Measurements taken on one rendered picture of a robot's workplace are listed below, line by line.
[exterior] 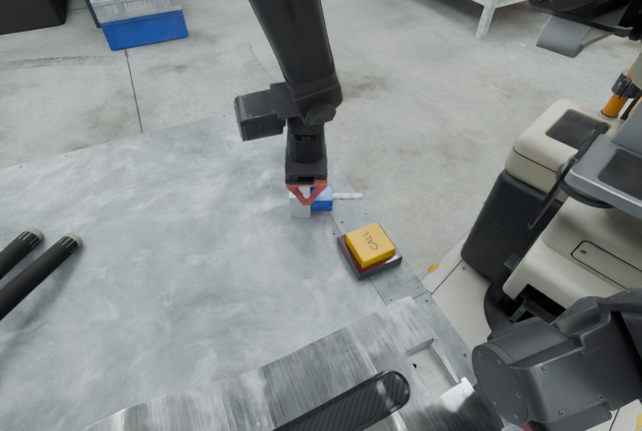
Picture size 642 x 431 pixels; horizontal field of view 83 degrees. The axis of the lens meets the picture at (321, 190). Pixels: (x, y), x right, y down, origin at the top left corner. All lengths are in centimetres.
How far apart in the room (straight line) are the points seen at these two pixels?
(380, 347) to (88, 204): 60
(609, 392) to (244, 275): 47
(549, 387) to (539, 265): 41
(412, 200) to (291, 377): 145
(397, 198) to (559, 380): 155
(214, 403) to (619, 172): 50
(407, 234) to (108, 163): 122
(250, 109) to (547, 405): 41
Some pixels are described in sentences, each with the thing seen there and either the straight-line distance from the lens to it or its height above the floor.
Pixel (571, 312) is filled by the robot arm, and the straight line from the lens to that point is 37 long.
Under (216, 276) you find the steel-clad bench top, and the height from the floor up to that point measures 80.
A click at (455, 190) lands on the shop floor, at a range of 193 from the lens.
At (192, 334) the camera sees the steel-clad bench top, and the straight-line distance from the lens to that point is 59.
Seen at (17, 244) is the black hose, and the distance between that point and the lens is 77.
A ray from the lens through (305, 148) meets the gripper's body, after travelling 55.
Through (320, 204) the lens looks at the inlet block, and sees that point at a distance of 65.
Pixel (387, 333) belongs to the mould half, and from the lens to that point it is 47.
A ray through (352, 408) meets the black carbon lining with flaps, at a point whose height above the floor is 88.
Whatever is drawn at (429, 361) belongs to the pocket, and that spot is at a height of 86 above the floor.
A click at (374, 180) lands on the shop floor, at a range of 188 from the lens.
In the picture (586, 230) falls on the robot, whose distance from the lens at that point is 68.
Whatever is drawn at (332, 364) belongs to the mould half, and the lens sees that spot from 46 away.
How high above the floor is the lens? 132
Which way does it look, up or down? 47 degrees down
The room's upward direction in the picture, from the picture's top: straight up
